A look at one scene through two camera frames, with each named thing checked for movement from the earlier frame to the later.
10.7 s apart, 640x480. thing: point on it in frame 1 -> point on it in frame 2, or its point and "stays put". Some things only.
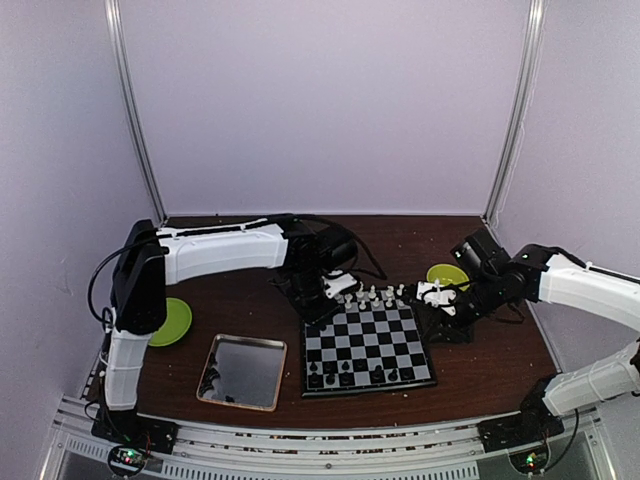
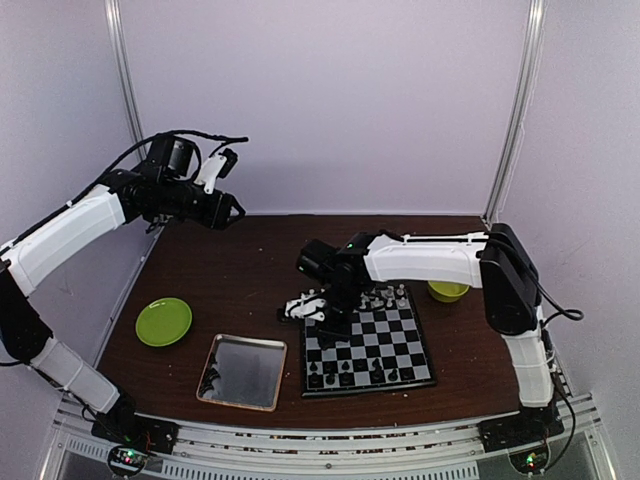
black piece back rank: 314,380 stays put
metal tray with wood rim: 244,371 stays put
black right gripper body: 453,328 -> 343,329
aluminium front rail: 332,451 stays put
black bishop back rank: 407,374 -> 393,376
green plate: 176,325 stays put
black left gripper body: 304,292 -> 213,216
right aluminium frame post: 525,82 stays put
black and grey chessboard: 373,341 stays put
